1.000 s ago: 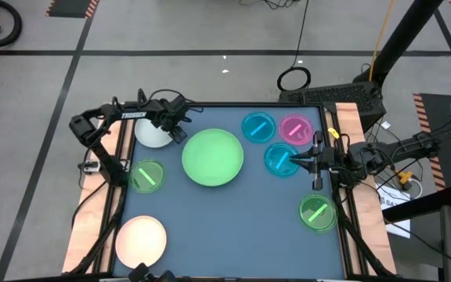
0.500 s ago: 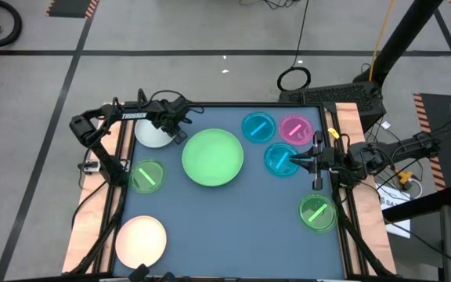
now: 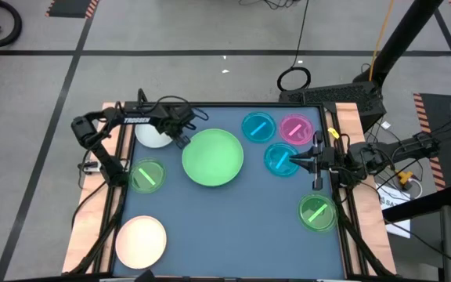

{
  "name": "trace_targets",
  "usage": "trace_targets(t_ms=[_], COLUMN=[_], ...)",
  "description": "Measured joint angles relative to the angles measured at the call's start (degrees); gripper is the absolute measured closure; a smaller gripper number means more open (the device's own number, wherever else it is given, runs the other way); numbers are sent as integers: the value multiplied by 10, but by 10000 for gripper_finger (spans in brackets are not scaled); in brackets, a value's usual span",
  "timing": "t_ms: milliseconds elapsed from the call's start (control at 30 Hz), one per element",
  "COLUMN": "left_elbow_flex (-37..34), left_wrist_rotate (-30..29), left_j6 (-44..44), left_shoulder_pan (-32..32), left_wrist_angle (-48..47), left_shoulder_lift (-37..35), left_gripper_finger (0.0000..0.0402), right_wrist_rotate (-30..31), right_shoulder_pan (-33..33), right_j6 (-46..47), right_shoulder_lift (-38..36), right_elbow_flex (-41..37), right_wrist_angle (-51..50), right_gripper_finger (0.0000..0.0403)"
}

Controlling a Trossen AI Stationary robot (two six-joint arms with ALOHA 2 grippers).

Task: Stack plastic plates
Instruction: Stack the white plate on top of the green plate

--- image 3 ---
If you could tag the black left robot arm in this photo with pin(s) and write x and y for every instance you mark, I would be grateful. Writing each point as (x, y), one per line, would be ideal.
(139, 120)

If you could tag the large light green plate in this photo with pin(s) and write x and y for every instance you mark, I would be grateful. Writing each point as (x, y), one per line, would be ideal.
(213, 156)

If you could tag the yellow power plug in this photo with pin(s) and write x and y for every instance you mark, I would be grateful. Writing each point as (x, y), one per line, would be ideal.
(403, 178)

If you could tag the small blue translucent plate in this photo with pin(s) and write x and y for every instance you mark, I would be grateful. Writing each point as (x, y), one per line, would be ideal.
(251, 121)
(272, 152)

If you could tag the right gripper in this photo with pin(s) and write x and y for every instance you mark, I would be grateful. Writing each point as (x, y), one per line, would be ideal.
(329, 160)

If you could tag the black table frame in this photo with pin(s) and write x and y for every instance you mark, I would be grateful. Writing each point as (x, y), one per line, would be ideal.
(225, 105)

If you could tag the small pink translucent plate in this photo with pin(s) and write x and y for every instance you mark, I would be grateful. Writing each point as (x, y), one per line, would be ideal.
(288, 123)

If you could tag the white plastic plate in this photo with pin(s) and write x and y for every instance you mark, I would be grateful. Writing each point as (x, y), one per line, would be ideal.
(151, 139)

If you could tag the black slanted post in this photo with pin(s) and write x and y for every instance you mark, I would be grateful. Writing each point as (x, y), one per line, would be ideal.
(401, 39)

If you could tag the yellow paper tag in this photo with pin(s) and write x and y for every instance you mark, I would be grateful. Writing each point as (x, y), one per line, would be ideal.
(333, 133)

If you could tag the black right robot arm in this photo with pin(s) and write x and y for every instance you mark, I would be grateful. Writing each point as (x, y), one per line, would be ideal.
(405, 150)

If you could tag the small green translucent plate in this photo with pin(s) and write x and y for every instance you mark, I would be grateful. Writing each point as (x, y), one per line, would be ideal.
(307, 203)
(153, 168)

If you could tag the light wooden side board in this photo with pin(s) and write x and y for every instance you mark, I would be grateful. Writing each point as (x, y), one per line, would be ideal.
(88, 219)
(347, 113)

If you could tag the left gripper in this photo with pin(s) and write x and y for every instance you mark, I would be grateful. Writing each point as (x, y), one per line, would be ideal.
(176, 121)

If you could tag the peach plastic plate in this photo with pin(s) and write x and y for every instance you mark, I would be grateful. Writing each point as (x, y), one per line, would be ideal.
(141, 243)

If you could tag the white printed paper sheet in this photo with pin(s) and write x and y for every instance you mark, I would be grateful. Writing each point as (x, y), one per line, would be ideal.
(394, 203)

